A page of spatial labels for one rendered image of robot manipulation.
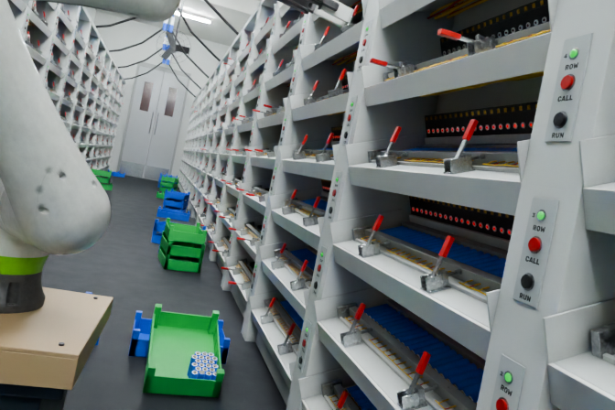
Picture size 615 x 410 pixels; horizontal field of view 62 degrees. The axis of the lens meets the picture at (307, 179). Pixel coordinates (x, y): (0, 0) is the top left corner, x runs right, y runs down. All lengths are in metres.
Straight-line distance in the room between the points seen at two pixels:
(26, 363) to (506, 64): 0.78
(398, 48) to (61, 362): 0.95
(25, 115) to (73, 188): 0.12
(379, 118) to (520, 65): 0.55
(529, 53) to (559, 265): 0.29
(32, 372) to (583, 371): 0.69
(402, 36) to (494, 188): 0.65
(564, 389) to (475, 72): 0.46
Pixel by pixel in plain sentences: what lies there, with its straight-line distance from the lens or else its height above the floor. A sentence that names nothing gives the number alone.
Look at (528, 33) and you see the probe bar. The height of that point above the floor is 0.91.
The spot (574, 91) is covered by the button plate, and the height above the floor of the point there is 0.79.
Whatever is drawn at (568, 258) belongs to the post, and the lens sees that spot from 0.61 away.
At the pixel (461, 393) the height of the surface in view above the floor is 0.36.
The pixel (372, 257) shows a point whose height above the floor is 0.50.
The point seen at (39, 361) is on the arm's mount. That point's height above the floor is 0.32.
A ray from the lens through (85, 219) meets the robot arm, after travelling 0.81.
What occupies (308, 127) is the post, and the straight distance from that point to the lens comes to 1.91.
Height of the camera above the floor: 0.64
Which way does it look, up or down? level
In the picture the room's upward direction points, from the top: 11 degrees clockwise
